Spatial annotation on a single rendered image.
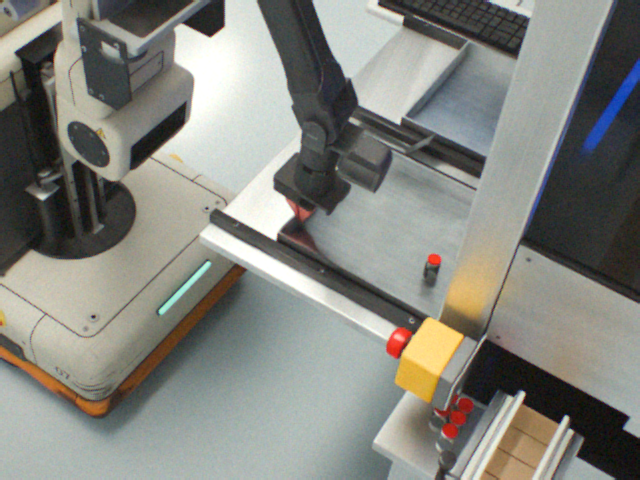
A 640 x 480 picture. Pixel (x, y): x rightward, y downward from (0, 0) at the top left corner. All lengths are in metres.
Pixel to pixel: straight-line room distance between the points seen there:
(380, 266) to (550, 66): 0.60
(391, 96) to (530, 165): 0.74
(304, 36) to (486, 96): 0.65
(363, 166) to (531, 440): 0.42
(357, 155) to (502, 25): 0.81
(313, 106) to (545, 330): 0.40
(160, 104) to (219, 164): 1.01
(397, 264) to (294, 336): 0.99
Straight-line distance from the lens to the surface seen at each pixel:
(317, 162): 1.28
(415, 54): 1.77
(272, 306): 2.42
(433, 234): 1.45
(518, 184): 0.98
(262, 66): 3.08
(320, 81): 1.16
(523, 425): 1.23
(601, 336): 1.09
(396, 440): 1.24
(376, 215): 1.46
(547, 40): 0.87
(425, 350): 1.14
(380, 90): 1.68
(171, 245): 2.18
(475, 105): 1.69
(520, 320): 1.13
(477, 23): 1.98
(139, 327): 2.08
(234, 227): 1.40
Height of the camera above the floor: 1.97
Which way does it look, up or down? 50 degrees down
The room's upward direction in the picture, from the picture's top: 7 degrees clockwise
